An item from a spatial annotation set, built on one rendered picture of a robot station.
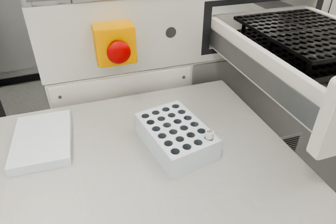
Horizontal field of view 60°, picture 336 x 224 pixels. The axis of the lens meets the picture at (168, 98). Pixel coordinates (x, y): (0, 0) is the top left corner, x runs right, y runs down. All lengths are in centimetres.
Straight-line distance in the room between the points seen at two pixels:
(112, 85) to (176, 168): 26
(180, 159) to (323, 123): 18
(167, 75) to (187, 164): 26
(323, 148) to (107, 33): 36
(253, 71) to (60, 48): 34
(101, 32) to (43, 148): 21
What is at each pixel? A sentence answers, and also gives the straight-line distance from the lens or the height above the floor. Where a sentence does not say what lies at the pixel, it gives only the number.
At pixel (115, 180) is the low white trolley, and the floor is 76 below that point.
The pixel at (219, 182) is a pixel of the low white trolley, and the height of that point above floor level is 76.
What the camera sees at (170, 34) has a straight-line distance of 59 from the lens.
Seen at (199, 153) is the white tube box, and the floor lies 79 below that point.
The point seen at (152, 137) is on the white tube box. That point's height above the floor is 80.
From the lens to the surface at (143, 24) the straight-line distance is 57.
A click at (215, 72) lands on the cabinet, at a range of 67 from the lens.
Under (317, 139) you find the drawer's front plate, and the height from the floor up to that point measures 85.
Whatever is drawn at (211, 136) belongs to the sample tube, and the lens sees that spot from 42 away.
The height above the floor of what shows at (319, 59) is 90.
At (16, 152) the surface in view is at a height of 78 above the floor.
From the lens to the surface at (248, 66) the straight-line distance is 51.
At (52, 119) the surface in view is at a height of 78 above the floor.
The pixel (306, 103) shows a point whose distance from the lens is 41.
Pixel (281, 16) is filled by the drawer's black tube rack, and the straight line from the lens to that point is 64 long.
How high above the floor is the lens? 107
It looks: 33 degrees down
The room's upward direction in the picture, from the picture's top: straight up
